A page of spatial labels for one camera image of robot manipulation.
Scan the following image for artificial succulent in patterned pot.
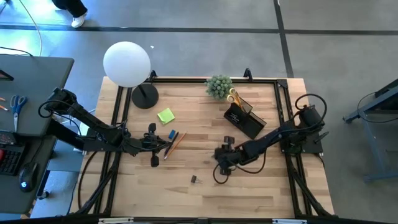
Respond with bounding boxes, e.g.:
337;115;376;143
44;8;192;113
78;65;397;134
205;74;234;101

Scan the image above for blue metal stand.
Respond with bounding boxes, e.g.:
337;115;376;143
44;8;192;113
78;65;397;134
343;78;398;184

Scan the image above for orange pencil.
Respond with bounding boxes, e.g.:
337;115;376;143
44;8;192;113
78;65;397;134
164;131;188;161

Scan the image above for blue-handled scissors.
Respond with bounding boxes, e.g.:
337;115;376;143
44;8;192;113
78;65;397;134
9;95;29;133

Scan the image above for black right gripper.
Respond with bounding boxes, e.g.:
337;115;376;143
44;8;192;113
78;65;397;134
215;136;249;175

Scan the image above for black computer mouse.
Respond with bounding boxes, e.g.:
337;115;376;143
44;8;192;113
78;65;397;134
18;161;40;193

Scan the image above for person's foot white shoe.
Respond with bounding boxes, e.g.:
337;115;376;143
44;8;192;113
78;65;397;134
51;0;89;29

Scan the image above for black aluminium table frame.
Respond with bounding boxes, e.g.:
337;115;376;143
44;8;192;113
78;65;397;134
70;67;336;220

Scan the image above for black mesh desk organizer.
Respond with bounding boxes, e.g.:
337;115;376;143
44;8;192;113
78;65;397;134
223;96;267;140

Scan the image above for black keyboard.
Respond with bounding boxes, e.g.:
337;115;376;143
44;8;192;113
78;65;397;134
0;143;26;177

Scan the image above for yellow-handled scissors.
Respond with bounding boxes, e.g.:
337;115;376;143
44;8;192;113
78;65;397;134
226;88;244;110

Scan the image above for black shoulder cable loop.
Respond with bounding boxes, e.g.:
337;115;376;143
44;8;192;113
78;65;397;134
294;93;328;131

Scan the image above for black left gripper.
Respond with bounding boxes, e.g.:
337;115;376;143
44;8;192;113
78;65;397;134
141;123;172;168

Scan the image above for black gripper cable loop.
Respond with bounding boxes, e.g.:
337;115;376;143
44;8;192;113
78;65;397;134
213;149;268;185

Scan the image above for black pencil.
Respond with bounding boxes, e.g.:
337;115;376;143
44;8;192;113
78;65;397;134
164;131;180;156

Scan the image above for grey side desk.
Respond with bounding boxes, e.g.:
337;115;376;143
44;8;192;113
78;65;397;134
0;54;75;215

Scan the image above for silver aluminium bracket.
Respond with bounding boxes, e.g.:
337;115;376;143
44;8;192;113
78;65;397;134
272;218;308;224
98;217;134;224

